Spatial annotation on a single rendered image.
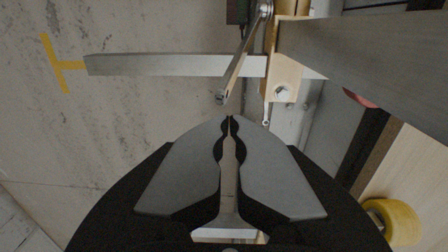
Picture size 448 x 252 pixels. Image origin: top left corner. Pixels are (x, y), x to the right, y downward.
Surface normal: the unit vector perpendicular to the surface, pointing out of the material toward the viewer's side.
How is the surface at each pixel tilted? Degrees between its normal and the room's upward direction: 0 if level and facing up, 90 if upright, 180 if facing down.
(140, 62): 0
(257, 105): 0
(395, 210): 84
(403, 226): 50
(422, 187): 0
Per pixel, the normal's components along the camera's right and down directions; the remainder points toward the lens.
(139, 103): -0.03, 0.50
